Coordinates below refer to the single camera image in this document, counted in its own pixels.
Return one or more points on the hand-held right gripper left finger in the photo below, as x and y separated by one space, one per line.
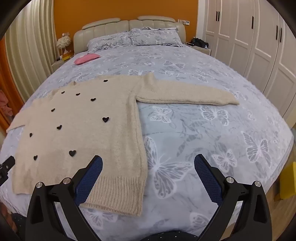
91 176

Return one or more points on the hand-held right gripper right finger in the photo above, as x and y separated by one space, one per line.
205 176

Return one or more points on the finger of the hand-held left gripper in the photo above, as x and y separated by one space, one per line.
8 161

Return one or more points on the beige knit sweater black hearts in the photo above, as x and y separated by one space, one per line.
81 120

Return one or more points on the grey butterfly printed blanket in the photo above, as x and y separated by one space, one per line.
196 129

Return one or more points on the pink hanging cloth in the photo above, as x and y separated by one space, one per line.
5 104

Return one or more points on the dark dotted cloth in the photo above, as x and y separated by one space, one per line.
171 236

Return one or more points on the orange curtain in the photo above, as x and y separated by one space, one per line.
9 76

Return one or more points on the white nightstand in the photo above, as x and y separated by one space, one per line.
60 64
203 50

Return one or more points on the small pink pillow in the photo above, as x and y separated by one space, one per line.
86 59

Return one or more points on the cream curtain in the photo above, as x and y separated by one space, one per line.
32 46

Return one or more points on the yellow tissue box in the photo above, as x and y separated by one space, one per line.
66 57

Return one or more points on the white fluffy table lamp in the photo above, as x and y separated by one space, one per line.
63 42

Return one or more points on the black bag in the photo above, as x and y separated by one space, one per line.
199 42

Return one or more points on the grey butterfly printed pillow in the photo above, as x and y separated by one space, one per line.
108 41
155 37

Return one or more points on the beige padded headboard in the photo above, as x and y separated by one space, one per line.
104 29

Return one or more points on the white wall switch panel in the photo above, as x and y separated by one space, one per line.
185 22

